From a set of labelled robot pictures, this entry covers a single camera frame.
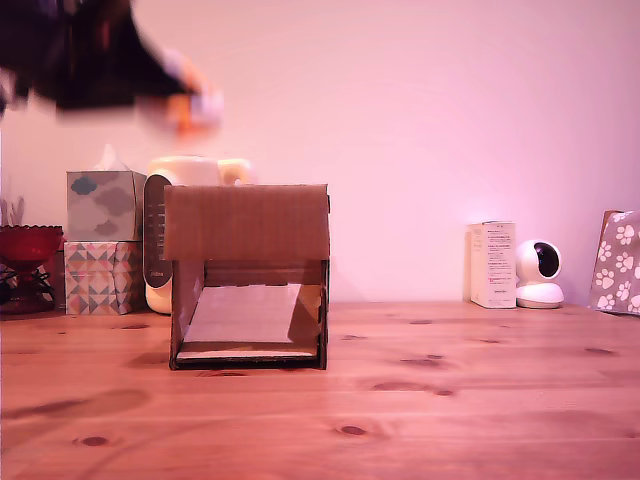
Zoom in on orange and white footbag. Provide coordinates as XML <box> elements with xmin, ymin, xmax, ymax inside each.
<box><xmin>162</xmin><ymin>47</ymin><xmax>226</xmax><ymax>137</ymax></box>

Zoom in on cardboard dice tower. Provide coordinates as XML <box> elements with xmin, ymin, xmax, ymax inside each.
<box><xmin>163</xmin><ymin>183</ymin><xmax>332</xmax><ymax>372</ymax></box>

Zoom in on white tissue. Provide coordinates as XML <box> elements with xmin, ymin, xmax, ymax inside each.
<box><xmin>92</xmin><ymin>143</ymin><xmax>132</xmax><ymax>174</ymax></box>

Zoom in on cream water bottle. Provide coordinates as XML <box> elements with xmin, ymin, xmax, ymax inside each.
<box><xmin>143</xmin><ymin>155</ymin><xmax>259</xmax><ymax>316</ymax></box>

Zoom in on cloud print tissue box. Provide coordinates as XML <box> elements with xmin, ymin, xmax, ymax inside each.
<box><xmin>65</xmin><ymin>170</ymin><xmax>148</xmax><ymax>243</ymax></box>

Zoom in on dried lavender stems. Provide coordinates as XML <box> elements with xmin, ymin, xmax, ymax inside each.
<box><xmin>0</xmin><ymin>197</ymin><xmax>26</xmax><ymax>229</ymax></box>

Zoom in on triangle pattern tissue box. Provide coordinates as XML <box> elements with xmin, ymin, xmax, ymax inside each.
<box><xmin>63</xmin><ymin>240</ymin><xmax>146</xmax><ymax>316</ymax></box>

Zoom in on red glass bowl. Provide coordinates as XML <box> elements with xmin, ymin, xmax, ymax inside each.
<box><xmin>0</xmin><ymin>225</ymin><xmax>66</xmax><ymax>315</ymax></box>

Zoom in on white printed carton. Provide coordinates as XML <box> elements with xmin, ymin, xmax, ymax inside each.
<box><xmin>465</xmin><ymin>221</ymin><xmax>518</xmax><ymax>310</ymax></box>

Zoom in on grey paw print bag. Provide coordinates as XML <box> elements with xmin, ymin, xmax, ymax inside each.
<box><xmin>588</xmin><ymin>209</ymin><xmax>640</xmax><ymax>316</ymax></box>

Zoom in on small white round camera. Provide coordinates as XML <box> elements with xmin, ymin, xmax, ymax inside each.
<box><xmin>514</xmin><ymin>239</ymin><xmax>565</xmax><ymax>310</ymax></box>

